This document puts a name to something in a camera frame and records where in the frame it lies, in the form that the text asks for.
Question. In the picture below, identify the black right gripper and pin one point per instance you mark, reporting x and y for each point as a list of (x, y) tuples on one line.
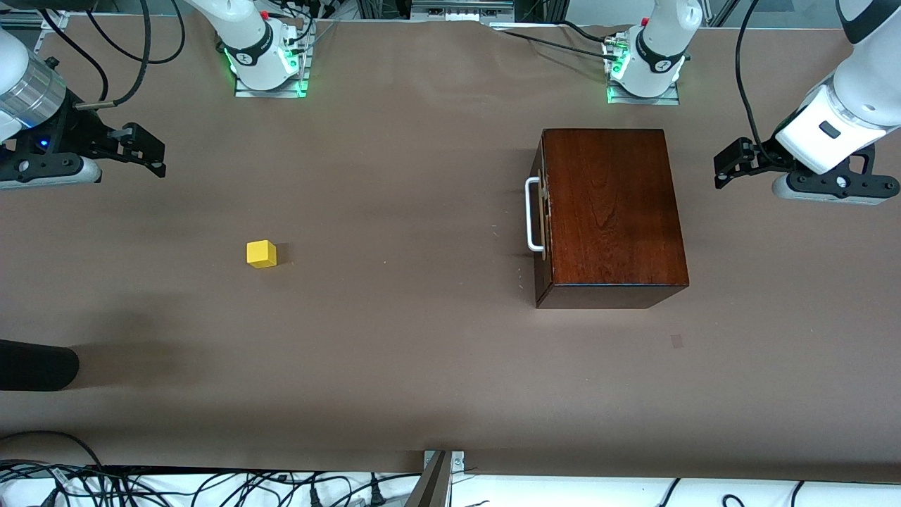
[(73, 131)]

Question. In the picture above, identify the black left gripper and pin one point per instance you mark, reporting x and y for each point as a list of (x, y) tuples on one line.
[(764, 153)]

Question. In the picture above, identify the yellow cube block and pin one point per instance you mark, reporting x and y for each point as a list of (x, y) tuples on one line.
[(261, 255)]

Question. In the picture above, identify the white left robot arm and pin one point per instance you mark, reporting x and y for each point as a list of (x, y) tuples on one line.
[(859, 91)]

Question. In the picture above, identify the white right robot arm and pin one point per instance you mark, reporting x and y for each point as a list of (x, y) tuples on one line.
[(243, 28)]

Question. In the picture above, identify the dark brown wooden box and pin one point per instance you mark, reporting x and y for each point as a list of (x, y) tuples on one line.
[(612, 211)]

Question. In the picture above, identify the black cylindrical object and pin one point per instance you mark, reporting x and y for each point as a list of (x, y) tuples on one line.
[(35, 366)]

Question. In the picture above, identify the grey electronics box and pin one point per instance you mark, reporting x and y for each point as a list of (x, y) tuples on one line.
[(461, 13)]

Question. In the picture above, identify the black power plug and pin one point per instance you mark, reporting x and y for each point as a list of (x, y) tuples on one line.
[(316, 497), (377, 496)]

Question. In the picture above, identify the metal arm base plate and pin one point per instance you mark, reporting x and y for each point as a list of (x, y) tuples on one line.
[(271, 93), (644, 101)]

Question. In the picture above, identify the aluminium table frame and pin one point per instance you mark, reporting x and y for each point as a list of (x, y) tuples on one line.
[(56, 20)]

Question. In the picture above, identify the small metal table bracket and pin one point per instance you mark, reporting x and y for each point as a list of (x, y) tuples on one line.
[(459, 461)]

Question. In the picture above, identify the dark grey metal post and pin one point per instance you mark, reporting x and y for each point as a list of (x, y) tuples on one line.
[(433, 486)]

